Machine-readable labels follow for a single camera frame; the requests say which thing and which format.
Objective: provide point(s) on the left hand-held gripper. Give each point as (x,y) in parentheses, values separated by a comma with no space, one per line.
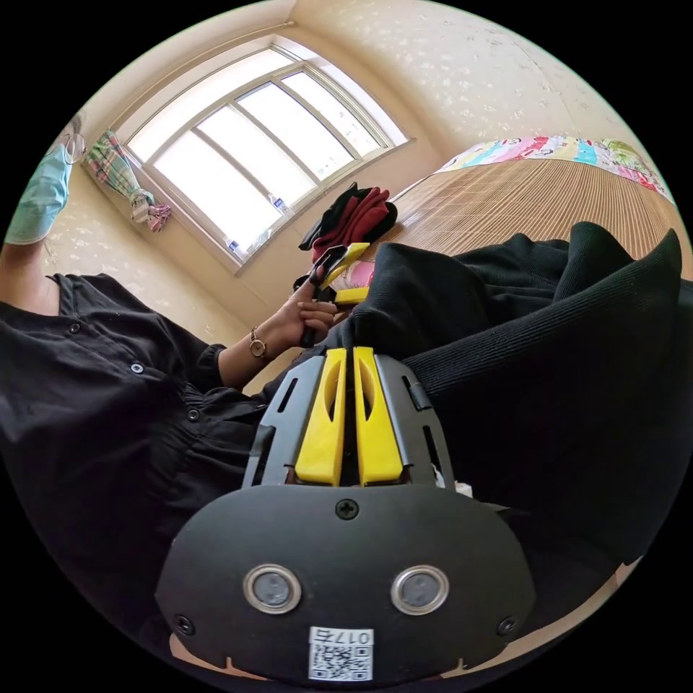
(328,255)

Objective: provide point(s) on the bed with woven mat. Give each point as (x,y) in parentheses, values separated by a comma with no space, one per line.
(487,206)

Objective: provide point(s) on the person's left hand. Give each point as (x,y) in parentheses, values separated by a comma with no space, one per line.
(295,325)

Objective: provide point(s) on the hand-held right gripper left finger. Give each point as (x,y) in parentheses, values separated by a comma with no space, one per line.
(320,427)

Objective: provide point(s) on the person's body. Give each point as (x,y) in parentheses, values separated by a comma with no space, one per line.
(108,406)

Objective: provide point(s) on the window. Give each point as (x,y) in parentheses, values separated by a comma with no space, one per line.
(243,146)

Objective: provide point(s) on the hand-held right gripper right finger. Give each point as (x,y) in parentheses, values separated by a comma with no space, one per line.
(376,427)

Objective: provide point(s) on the plaid curtain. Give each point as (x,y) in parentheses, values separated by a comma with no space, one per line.
(116,162)

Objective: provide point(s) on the black long sleeve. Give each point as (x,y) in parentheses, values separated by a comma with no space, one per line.
(541,379)

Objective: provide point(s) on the pile of clothes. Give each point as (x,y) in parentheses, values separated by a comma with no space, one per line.
(357,216)

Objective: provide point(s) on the person's left forearm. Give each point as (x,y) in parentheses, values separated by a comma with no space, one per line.
(241,360)

